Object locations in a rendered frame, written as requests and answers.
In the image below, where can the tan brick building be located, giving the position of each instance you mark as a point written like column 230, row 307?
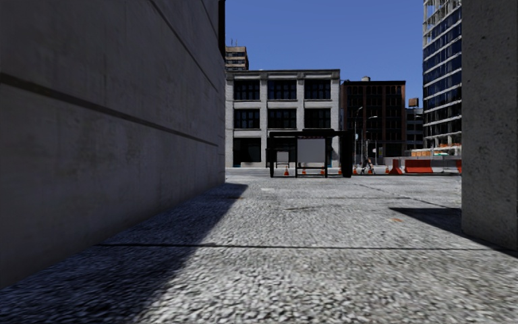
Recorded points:
column 236, row 56

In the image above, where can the grey office building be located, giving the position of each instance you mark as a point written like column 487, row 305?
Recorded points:
column 414, row 125

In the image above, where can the pale concrete building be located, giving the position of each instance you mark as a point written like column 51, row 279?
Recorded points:
column 490, row 121

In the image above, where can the person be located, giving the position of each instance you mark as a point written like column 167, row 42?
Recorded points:
column 367, row 165

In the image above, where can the grey concrete building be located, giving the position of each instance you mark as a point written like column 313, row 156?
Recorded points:
column 101, row 101

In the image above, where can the grey street lamp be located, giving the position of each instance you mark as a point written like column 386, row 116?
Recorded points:
column 364, row 137
column 355, row 133

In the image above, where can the dark brown brick building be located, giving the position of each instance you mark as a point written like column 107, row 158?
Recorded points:
column 374, row 113

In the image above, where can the black bus shelter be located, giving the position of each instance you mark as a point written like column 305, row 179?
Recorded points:
column 311, row 150

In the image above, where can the pale stone building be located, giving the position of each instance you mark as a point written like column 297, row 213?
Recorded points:
column 263, row 105

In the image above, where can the glass tower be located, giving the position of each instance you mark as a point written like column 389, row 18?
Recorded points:
column 442, row 69

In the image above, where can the orange road barrier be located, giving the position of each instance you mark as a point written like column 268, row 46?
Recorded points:
column 459, row 166
column 395, row 168
column 418, row 166

